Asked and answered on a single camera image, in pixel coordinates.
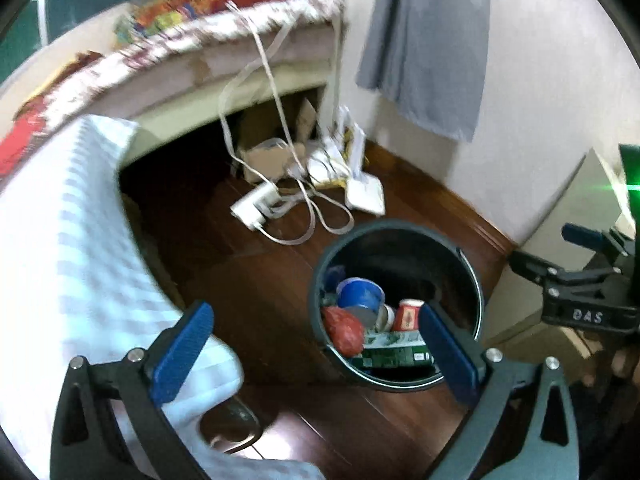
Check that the floral bedsheet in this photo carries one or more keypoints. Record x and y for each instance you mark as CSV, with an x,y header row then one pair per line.
x,y
150,50

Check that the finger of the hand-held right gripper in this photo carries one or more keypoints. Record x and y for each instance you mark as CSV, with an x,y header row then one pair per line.
x,y
537,267
580,234

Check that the window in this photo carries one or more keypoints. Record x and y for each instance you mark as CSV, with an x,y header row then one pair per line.
x,y
75,5

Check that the white power strip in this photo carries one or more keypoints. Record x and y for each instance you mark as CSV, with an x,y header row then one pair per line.
x,y
252,205

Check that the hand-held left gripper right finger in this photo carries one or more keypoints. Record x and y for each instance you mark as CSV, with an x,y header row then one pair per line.
x,y
450,355

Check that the white modem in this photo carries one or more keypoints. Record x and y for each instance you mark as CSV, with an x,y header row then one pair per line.
x,y
325,167

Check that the green carton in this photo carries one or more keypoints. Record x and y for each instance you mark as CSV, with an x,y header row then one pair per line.
x,y
395,355

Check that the checked tablecloth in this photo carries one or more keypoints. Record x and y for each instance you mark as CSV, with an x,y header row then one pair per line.
x,y
75,260

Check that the white paper cup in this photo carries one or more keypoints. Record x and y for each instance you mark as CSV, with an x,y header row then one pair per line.
x,y
385,317
357,295

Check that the beige cardboard box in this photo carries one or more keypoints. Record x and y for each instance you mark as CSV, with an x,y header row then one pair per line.
x,y
550,240

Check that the black plastic bucket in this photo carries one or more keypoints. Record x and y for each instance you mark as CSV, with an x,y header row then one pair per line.
x,y
400,250

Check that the bed with beige frame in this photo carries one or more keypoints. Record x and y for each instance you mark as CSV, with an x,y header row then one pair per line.
x,y
225,65

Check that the person's right hand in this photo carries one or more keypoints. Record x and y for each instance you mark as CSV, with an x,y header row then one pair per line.
x,y
625,362

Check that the colourful printed pillow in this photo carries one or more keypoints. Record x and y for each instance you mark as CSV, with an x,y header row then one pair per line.
x,y
165,15

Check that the white router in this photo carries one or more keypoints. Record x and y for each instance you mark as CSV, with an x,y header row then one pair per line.
x,y
365,197

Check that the red carton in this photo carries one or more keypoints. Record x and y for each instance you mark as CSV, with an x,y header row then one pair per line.
x,y
407,316

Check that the folded yellow red blanket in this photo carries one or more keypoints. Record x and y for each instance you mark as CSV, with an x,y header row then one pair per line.
x,y
80,62

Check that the red plastic bag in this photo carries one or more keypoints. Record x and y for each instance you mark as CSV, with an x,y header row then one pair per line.
x,y
345,332

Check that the brown cardboard box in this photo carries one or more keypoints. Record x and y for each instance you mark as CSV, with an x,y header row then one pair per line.
x,y
265,160

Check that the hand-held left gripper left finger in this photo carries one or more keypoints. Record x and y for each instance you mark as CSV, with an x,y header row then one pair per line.
x,y
182,355

